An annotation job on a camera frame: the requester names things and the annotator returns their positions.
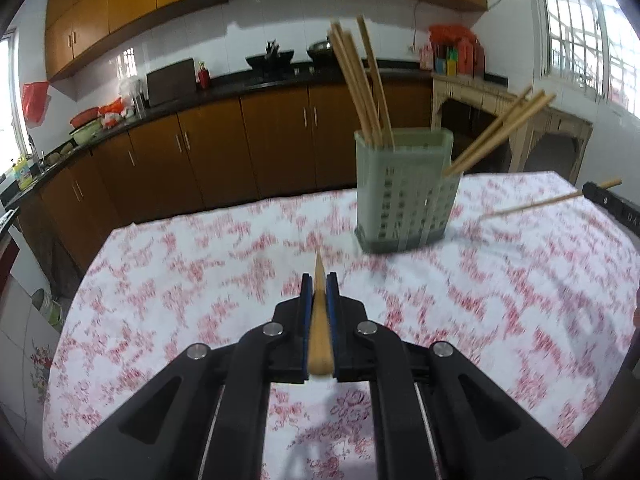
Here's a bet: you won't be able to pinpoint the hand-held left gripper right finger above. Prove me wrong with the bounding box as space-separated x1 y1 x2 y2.
326 272 583 480

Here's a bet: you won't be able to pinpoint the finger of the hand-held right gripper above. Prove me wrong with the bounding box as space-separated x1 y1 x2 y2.
582 183 640 233

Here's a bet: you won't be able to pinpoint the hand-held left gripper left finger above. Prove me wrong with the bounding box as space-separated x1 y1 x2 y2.
55 273 315 480

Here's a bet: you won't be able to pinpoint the green plastic chopstick holder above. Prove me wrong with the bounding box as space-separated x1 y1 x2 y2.
354 128 462 254

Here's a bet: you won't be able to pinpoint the red floral tablecloth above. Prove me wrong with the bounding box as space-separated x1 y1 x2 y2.
42 171 640 480

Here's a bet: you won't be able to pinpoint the beige side table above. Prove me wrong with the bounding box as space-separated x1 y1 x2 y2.
431 72 593 183

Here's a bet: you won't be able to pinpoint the barred window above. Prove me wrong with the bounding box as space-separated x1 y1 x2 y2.
537 0 640 116

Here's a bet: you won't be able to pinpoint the brown base cabinets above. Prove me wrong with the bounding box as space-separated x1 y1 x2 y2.
20 80 435 271

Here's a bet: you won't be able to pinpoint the red gift bags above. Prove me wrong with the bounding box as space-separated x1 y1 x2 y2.
427 24 486 78

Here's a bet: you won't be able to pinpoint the black countertop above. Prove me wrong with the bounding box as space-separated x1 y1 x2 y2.
0 62 433 211

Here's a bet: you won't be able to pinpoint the gas stove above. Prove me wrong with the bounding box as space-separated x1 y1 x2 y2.
240 62 341 86

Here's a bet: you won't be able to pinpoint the black wok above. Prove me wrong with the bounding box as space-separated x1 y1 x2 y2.
245 40 296 72

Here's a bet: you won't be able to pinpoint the black pot with lid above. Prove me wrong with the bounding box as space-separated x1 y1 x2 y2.
306 40 335 62

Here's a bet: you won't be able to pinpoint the floor bucket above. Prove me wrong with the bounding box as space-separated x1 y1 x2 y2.
31 287 63 331

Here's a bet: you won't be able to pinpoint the dark cutting board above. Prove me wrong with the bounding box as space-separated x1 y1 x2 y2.
146 58 197 107

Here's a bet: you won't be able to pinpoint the white plastic bag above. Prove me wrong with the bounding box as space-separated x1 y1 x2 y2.
119 77 148 116

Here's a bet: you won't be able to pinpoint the green basin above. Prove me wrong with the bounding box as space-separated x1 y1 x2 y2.
72 122 106 146

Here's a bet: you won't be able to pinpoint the white floral cabinet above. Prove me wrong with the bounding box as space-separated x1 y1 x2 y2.
0 240 63 411

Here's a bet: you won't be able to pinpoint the red basin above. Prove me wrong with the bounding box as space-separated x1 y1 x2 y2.
70 106 101 128

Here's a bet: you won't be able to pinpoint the yellow detergent bottle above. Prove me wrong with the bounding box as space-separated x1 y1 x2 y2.
11 157 33 191

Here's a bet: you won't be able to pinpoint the red plastic bag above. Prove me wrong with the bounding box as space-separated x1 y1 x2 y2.
21 81 52 128

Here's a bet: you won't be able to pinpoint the plain window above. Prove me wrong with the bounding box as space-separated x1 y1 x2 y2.
0 35 28 171

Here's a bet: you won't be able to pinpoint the long wooden wall cabinets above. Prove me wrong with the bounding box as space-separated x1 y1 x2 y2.
45 0 228 82

